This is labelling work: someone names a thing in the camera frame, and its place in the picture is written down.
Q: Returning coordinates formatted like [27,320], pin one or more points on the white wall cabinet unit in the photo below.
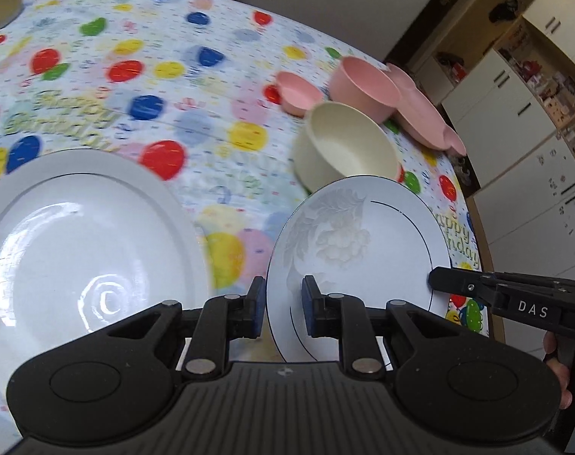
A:
[505,104]

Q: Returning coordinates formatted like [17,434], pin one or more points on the small white floral plate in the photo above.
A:
[363,246]

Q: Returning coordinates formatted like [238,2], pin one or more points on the assorted jars and boxes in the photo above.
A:
[529,66]

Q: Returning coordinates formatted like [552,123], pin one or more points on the pink heart-shaped dish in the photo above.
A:
[297,90]

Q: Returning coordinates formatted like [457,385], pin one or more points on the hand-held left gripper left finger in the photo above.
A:
[258,305]

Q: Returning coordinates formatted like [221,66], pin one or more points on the cream bowl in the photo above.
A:
[344,147]

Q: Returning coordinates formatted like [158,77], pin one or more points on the person's right hand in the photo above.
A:
[566,388]

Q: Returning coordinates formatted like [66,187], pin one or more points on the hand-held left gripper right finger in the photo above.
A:
[309,307]

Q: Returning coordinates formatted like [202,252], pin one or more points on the balloon print tablecloth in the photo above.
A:
[173,57]

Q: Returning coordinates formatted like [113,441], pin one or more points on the pink bowl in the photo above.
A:
[363,80]

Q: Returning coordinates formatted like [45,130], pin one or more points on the large white plate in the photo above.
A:
[79,237]

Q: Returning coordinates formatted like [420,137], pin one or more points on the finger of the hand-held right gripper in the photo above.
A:
[458,284]

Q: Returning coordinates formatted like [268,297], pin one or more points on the pink mouse-shaped plate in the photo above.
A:
[424,113]

